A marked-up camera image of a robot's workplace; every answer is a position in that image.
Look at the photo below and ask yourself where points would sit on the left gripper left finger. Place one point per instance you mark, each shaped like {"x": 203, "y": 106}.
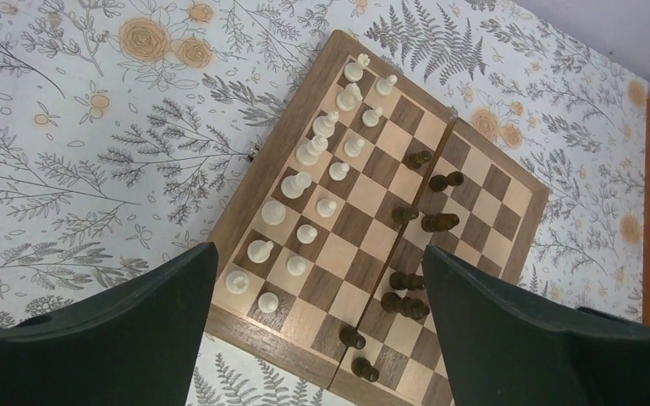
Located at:
{"x": 133, "y": 344}

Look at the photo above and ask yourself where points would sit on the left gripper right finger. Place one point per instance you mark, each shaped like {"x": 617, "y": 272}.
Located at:
{"x": 503, "y": 345}

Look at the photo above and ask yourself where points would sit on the dark chess piece five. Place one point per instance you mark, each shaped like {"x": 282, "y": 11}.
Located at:
{"x": 406, "y": 281}

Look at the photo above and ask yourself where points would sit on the dark chess piece six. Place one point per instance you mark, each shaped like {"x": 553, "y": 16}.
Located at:
{"x": 350, "y": 337}

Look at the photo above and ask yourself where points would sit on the dark chess piece three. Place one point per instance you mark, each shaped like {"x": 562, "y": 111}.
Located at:
{"x": 404, "y": 214}

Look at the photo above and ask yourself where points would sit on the dark chess piece two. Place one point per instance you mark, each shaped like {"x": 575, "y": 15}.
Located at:
{"x": 440, "y": 182}

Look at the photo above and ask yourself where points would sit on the dark chess piece one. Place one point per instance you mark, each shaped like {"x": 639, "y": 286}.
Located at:
{"x": 416, "y": 160}

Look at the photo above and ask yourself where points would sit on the dark chess piece four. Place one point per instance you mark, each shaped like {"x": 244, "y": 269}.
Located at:
{"x": 440, "y": 222}

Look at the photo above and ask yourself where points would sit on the dark chess piece seven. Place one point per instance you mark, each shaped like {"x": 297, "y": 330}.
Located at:
{"x": 362, "y": 367}

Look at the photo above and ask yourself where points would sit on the dark chess piece eight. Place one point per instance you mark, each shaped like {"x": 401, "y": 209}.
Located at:
{"x": 409, "y": 307}

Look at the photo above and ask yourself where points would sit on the wooden chess board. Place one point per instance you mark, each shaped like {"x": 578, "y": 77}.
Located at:
{"x": 500, "y": 205}

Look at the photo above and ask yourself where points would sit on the white rook near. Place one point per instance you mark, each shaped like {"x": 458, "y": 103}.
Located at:
{"x": 237, "y": 282}

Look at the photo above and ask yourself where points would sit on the white rook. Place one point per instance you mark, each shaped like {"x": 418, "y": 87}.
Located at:
{"x": 353, "y": 71}
{"x": 237, "y": 282}

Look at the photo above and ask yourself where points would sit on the white pawn eight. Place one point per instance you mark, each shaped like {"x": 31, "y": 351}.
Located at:
{"x": 268, "y": 302}

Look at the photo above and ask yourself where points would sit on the white knight near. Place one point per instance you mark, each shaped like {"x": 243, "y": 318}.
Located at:
{"x": 259, "y": 250}

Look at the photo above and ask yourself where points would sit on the white knight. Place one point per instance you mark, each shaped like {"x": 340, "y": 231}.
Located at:
{"x": 259, "y": 250}
{"x": 349, "y": 97}

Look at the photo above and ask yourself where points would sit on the white pawn seven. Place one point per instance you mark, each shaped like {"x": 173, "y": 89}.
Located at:
{"x": 296, "y": 265}

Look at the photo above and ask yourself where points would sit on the white bishop near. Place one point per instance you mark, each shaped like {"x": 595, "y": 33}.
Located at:
{"x": 273, "y": 212}

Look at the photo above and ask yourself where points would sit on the white bishop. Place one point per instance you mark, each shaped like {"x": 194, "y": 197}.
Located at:
{"x": 273, "y": 212}
{"x": 325, "y": 125}

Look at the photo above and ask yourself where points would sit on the white pawn six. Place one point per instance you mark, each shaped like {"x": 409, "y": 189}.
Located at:
{"x": 306, "y": 233}

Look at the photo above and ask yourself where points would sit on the floral table cloth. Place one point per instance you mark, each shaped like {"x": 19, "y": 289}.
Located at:
{"x": 125, "y": 126}

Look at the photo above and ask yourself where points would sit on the white king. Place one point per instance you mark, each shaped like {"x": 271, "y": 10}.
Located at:
{"x": 293, "y": 186}

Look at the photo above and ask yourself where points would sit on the white pawn five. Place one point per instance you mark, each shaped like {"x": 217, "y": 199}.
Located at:
{"x": 326, "y": 207}

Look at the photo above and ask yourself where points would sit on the white pawn four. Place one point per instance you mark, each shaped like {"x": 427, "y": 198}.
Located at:
{"x": 338, "y": 171}

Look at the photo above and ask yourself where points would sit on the white pawn three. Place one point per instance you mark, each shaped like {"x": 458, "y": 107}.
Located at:
{"x": 354, "y": 147}

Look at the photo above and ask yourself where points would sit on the white pawn two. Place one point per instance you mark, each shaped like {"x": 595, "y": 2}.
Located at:
{"x": 371, "y": 117}

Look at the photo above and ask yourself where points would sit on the white bishop far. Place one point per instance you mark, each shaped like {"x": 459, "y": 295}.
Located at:
{"x": 325, "y": 125}

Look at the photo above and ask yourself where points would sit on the white pawn one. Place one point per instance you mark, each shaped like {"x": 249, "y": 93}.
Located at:
{"x": 384, "y": 86}

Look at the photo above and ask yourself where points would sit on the white knight far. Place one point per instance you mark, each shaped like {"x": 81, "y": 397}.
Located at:
{"x": 349, "y": 97}

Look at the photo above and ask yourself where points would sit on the white rook far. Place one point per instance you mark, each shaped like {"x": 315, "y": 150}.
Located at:
{"x": 353, "y": 71}

